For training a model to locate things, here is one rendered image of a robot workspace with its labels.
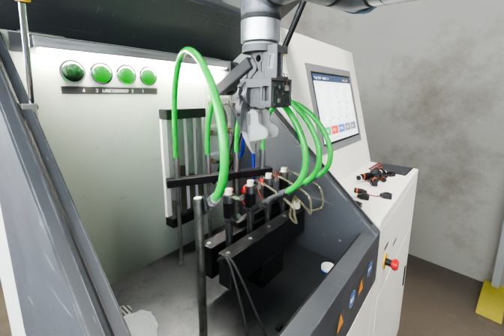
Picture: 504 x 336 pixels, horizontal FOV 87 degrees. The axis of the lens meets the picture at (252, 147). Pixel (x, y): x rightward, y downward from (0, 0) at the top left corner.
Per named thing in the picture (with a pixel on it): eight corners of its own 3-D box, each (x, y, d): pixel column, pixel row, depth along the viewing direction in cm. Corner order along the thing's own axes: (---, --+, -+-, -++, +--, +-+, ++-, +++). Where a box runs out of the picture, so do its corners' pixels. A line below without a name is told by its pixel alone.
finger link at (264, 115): (273, 156, 53) (274, 109, 51) (250, 152, 57) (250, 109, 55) (281, 154, 56) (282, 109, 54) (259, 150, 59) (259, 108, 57)
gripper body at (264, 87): (269, 111, 47) (270, 40, 45) (234, 109, 53) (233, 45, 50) (292, 109, 53) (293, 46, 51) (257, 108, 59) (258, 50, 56)
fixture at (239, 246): (231, 318, 61) (229, 258, 58) (202, 297, 67) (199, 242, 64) (303, 251, 87) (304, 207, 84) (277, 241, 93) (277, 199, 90)
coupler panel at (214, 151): (212, 177, 92) (210, 85, 86) (205, 175, 94) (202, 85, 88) (238, 169, 102) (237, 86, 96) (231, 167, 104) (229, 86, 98)
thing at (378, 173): (382, 190, 100) (384, 175, 99) (354, 184, 106) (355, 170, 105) (395, 175, 117) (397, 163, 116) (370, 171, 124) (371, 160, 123)
